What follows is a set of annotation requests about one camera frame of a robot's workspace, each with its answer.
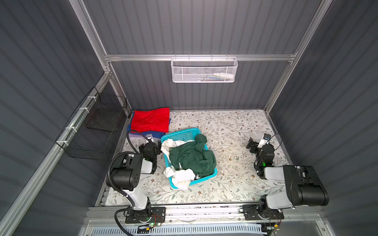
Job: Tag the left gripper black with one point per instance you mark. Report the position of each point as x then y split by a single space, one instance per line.
156 150

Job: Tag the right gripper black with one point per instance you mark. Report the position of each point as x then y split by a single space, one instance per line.
254 146

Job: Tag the green t-shirt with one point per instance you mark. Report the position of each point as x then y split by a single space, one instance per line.
193 155

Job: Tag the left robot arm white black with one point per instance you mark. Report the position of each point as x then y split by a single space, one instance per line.
126 169

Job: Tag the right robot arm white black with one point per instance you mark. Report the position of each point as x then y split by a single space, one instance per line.
303 186

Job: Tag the lavender folded t-shirt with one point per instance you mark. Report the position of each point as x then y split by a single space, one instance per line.
136 135

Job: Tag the red folded t-shirt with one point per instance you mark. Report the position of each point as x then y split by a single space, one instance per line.
157 120

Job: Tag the white t-shirt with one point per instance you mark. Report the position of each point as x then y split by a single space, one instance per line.
180 178

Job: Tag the white bottle in basket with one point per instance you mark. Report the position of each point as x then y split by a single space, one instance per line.
225 76

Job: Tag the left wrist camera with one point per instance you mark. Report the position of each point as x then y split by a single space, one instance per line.
150 137

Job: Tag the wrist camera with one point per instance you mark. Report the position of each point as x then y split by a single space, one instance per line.
264 140
150 137

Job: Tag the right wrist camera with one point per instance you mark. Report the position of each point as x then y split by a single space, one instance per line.
264 140

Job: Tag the black wire basket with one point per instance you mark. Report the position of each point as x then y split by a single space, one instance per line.
96 127

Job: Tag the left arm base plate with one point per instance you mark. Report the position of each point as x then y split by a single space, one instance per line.
148 215

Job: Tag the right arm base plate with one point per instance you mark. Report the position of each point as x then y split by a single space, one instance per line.
255 212

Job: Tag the aluminium mounting rail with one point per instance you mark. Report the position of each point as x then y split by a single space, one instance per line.
201 213

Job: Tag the white wire mesh basket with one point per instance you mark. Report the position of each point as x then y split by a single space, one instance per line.
201 69

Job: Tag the white vented cable tray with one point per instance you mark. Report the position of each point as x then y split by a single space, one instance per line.
200 229

